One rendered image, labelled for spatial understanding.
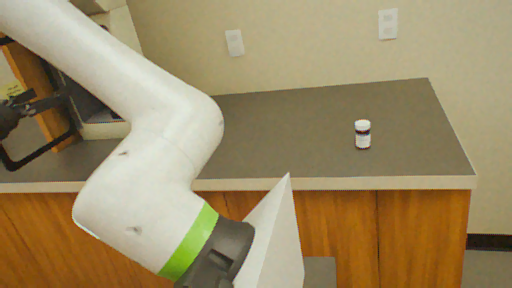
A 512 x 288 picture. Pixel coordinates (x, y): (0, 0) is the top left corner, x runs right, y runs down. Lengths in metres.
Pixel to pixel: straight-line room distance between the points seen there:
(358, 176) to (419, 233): 0.27
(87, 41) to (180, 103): 0.17
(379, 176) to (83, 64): 0.74
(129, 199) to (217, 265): 0.15
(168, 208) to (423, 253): 0.87
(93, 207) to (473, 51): 1.48
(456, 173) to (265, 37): 0.96
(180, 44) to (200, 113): 1.19
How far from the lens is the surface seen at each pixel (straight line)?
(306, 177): 1.04
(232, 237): 0.56
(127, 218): 0.54
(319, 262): 0.80
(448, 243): 1.22
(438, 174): 1.04
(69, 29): 0.67
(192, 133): 0.59
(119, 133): 1.57
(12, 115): 1.19
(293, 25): 1.62
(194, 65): 1.79
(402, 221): 1.15
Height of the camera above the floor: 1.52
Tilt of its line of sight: 28 degrees down
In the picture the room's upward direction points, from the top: 11 degrees counter-clockwise
